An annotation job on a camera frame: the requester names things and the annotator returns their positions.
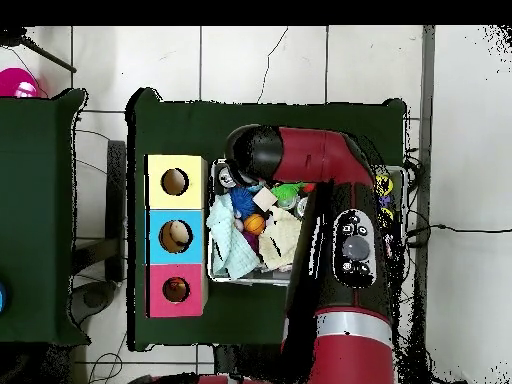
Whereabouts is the cream yellow muslin cloth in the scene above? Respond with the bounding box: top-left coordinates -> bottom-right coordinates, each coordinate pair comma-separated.
257,207 -> 304,272

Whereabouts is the mint green muslin cloth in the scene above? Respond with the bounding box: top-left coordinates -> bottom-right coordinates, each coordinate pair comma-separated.
206,194 -> 261,281

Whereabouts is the clear mesh bin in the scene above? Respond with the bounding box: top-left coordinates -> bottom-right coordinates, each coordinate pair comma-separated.
206,159 -> 405,288

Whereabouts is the wooden box with three holes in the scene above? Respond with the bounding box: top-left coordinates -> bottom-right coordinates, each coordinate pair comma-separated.
144,153 -> 211,319

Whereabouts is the small orange basketball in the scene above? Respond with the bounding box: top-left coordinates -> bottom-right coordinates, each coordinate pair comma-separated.
243,213 -> 268,237

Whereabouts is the wooden cube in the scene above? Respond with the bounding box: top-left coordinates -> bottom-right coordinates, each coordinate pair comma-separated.
251,187 -> 279,213

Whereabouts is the blue spiky ball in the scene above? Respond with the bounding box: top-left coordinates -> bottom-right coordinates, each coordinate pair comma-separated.
231,187 -> 259,221

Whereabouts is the large green spiky ball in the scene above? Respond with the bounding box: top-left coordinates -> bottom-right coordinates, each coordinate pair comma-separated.
270,182 -> 305,201

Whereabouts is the silver can with pull tab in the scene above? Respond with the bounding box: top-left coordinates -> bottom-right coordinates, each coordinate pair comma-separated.
217,166 -> 238,190

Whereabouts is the dark green table cloth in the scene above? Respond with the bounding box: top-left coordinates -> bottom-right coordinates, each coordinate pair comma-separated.
126,87 -> 409,352

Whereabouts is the black floor stand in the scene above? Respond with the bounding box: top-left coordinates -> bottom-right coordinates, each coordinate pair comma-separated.
70,139 -> 128,320

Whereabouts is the green cloth side table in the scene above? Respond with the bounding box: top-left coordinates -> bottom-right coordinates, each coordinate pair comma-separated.
0,89 -> 89,347

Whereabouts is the pink bowl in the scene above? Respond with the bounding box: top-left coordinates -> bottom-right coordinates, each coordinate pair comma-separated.
0,67 -> 41,99

